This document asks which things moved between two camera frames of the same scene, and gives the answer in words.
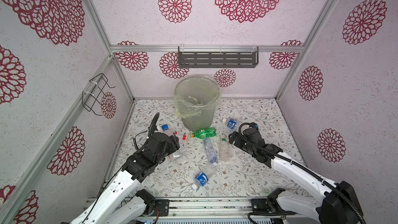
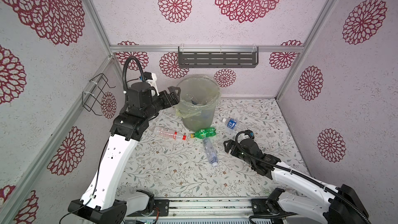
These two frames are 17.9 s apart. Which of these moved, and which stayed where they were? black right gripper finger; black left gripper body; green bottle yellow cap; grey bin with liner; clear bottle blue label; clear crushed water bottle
Moved: black right gripper finger; black left gripper body
Stayed: clear bottle blue label; clear crushed water bottle; grey bin with liner; green bottle yellow cap
